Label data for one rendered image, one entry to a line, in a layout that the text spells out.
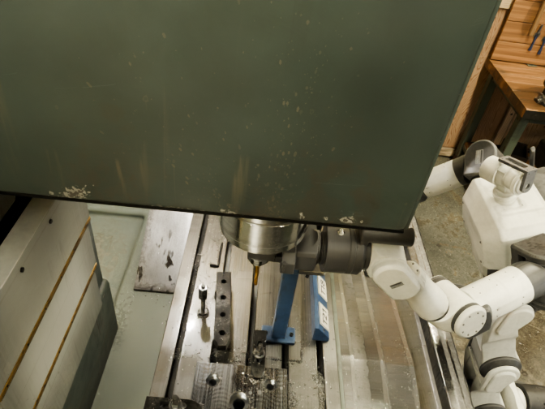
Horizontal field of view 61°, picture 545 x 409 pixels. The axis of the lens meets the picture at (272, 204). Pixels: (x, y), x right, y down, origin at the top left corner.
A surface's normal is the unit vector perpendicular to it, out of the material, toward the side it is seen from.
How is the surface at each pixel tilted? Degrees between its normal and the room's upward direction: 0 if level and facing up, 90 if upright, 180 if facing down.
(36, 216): 0
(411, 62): 90
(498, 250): 101
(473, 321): 74
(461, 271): 0
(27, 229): 0
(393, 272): 94
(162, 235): 22
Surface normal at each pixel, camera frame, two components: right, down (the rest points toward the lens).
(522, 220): -0.29, -0.73
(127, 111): -0.03, 0.65
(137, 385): 0.11, -0.76
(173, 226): 0.05, -0.42
